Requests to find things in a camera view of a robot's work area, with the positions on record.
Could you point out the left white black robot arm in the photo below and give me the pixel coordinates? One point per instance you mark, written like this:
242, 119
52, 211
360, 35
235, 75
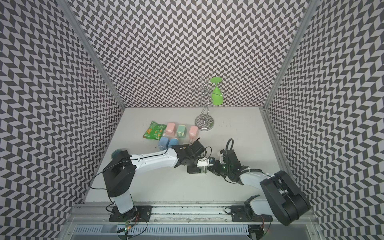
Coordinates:
119, 173

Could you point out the sage green pencil sharpener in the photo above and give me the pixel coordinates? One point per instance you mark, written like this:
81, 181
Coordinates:
204, 170

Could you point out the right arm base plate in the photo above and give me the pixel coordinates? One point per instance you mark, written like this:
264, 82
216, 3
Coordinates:
246, 214

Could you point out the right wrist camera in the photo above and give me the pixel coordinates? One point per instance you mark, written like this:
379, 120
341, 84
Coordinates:
221, 156

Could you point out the blue pencil sharpener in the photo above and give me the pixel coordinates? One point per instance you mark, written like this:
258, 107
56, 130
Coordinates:
173, 142
163, 143

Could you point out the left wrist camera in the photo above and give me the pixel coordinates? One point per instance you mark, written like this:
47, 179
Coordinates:
206, 162

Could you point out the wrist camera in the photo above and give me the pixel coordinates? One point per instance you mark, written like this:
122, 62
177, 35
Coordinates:
221, 156
206, 162

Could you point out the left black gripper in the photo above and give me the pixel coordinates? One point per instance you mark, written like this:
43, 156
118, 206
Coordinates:
197, 170

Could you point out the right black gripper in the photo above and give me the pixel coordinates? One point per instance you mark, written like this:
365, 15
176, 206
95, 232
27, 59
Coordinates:
215, 168

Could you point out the green plastic wine glass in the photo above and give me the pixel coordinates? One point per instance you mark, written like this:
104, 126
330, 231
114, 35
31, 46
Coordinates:
217, 96

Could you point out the aluminium front rail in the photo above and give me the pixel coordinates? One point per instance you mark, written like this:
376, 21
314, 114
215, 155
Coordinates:
161, 213

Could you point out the teal ceramic cup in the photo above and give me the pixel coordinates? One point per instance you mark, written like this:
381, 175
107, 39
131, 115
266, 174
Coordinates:
116, 153

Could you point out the mint green pencil sharpener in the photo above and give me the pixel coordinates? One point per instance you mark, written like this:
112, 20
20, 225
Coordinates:
181, 131

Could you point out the metal wire cup rack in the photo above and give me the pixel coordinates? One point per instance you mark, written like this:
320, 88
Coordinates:
204, 121

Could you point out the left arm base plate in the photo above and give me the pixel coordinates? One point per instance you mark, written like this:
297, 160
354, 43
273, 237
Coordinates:
137, 214

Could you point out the green snack bag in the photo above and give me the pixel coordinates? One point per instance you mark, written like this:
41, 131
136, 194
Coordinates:
155, 131

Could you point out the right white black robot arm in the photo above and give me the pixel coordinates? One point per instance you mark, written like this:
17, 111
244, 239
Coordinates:
283, 198

